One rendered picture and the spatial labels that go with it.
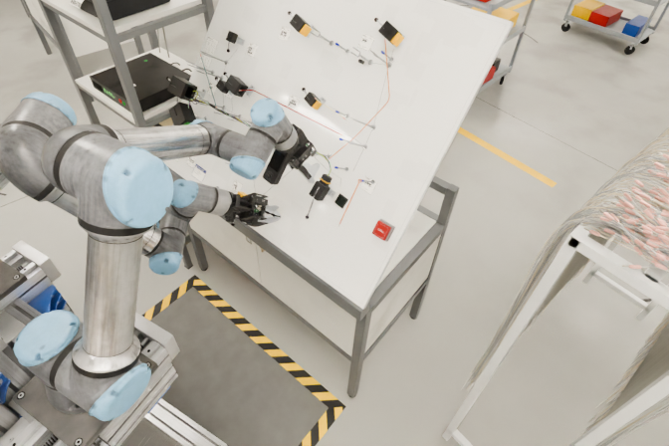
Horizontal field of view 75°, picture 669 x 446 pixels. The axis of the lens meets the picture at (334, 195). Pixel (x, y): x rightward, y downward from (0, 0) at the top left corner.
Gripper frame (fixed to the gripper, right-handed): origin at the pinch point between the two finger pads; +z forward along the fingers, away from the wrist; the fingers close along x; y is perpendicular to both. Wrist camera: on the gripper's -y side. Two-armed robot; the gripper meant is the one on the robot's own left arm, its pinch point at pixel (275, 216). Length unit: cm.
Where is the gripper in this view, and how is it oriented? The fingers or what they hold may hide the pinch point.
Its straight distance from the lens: 141.8
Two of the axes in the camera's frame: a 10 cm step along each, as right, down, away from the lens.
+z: 7.0, 2.1, 6.8
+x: 0.0, -9.6, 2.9
